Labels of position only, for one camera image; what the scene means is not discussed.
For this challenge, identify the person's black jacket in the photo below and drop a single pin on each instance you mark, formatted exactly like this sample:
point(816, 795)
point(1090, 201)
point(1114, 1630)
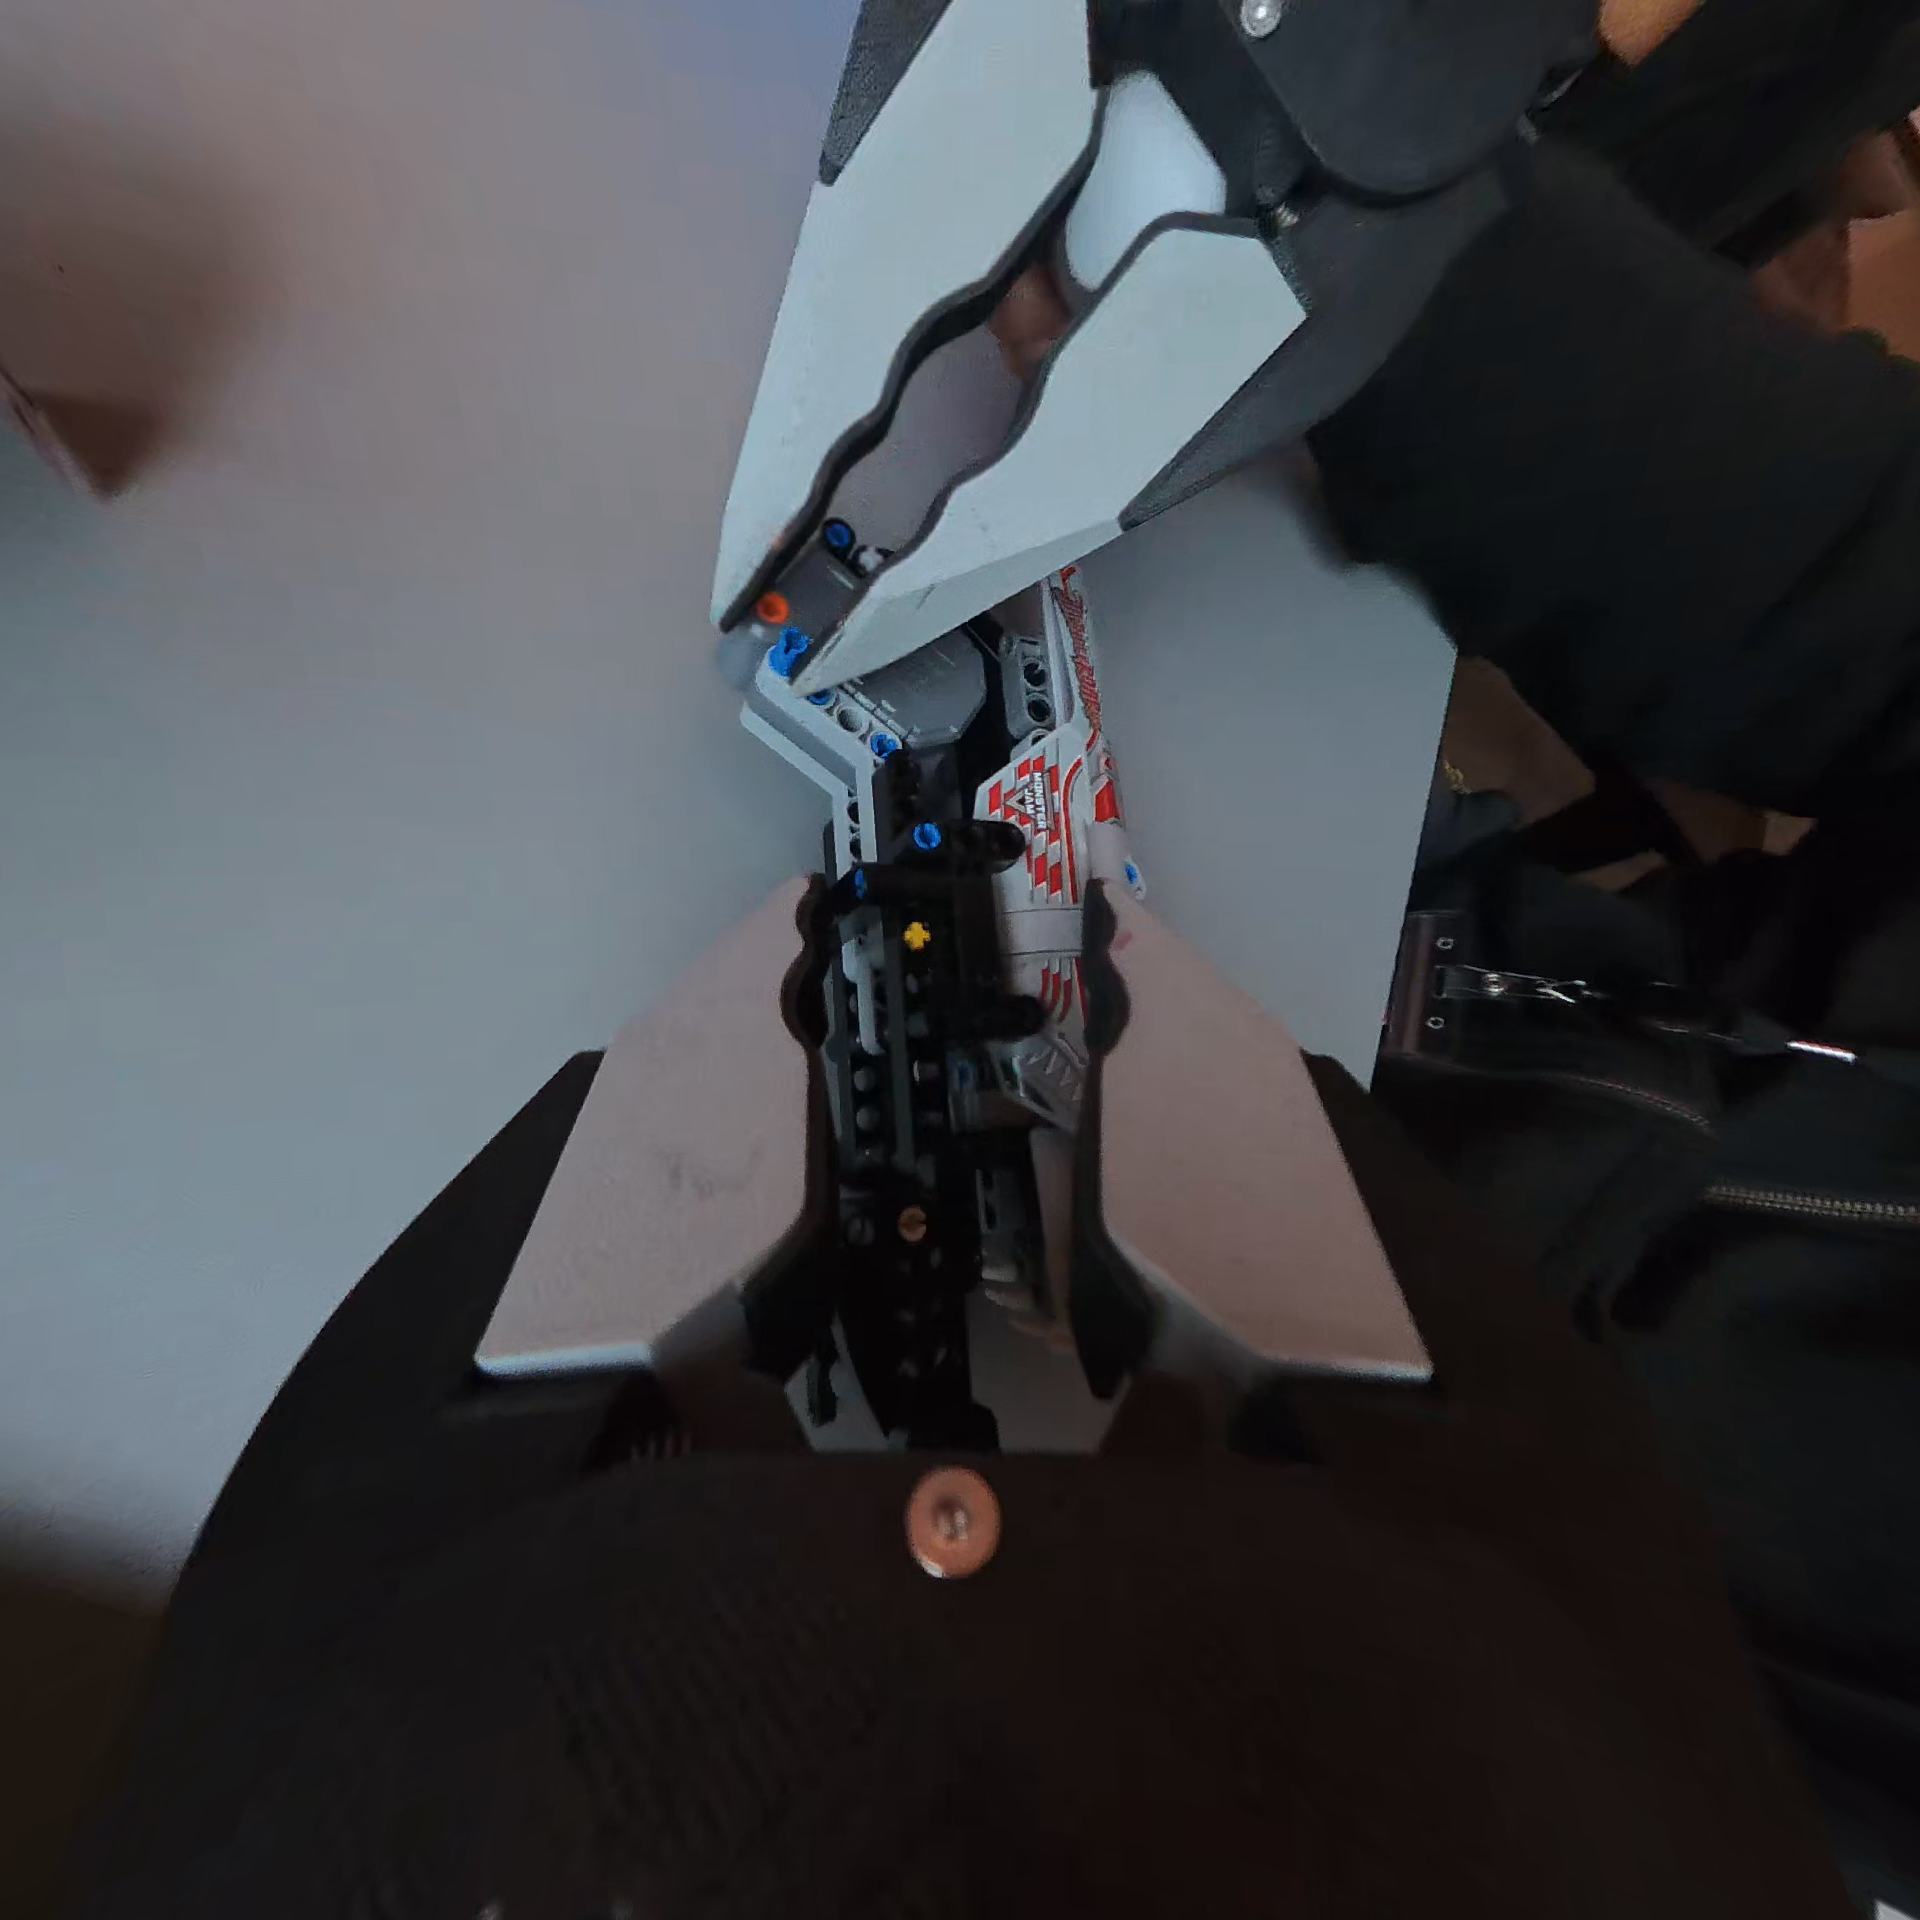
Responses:
point(1724, 1350)

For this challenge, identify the red white id badge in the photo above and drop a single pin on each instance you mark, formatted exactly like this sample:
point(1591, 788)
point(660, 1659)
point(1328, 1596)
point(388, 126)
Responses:
point(1418, 983)

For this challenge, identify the grey red lego vehicle model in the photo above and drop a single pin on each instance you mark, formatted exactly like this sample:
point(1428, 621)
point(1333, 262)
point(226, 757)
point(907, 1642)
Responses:
point(1035, 841)

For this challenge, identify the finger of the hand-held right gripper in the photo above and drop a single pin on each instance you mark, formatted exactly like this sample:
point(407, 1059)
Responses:
point(1140, 390)
point(901, 225)

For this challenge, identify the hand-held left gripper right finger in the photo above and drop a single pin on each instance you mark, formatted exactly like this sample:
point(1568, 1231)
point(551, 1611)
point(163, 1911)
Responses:
point(1243, 1201)

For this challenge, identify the black lego set box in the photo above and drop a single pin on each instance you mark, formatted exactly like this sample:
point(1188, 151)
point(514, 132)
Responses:
point(82, 436)

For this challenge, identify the person's right hand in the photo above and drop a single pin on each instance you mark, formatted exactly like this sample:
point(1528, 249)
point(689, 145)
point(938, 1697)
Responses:
point(1031, 324)

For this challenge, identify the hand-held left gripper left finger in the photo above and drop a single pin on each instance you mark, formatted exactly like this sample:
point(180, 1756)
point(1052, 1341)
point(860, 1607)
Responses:
point(660, 1185)

